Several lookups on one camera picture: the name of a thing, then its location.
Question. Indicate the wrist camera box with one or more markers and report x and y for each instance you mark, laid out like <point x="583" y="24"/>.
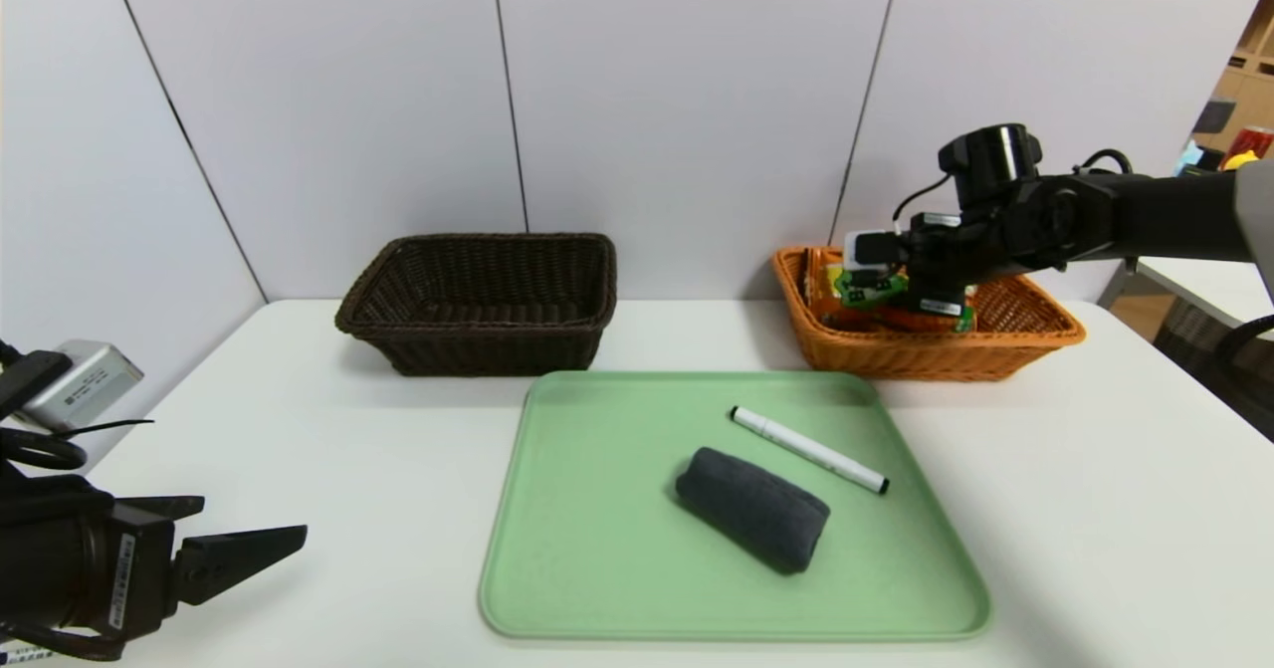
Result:
<point x="868" y="255"/>
<point x="90" y="384"/>

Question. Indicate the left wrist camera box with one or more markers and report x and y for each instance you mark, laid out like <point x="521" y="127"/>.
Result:
<point x="90" y="384"/>

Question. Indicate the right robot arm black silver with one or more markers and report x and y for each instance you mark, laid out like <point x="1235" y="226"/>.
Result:
<point x="1145" y="215"/>

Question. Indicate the dark grey flat panel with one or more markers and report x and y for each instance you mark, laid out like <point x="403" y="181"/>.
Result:
<point x="1209" y="117"/>

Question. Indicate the orange wicker basket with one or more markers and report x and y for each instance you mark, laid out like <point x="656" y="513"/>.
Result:
<point x="926" y="359"/>

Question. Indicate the orange snack bag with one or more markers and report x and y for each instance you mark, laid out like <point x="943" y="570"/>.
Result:
<point x="821" y="295"/>

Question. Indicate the white background table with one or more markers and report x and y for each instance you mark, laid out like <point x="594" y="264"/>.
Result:
<point x="1204" y="295"/>

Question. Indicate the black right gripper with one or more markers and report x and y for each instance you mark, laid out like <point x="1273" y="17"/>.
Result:
<point x="940" y="302"/>

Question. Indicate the dark grey towel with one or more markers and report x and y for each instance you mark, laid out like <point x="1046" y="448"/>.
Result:
<point x="751" y="509"/>

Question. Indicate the wooden shelf unit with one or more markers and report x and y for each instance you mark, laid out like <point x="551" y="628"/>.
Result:
<point x="1249" y="101"/>

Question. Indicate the white marker pen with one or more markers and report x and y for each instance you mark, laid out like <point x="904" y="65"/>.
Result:
<point x="806" y="448"/>

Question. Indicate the yellow plush toy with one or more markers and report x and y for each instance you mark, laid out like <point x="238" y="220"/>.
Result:
<point x="1242" y="160"/>

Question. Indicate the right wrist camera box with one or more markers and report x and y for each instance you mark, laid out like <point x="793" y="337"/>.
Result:
<point x="868" y="255"/>

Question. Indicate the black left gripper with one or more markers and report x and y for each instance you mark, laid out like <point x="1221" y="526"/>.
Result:
<point x="132" y="565"/>

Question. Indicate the dark brown wicker basket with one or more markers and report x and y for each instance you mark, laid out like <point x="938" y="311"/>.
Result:
<point x="478" y="349"/>

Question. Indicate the green plastic tray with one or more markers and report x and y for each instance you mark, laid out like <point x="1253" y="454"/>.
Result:
<point x="617" y="568"/>

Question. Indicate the light blue packet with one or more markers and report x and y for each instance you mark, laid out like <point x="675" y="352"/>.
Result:
<point x="1186" y="160"/>

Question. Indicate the red can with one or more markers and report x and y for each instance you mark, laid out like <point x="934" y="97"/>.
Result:
<point x="1254" y="140"/>

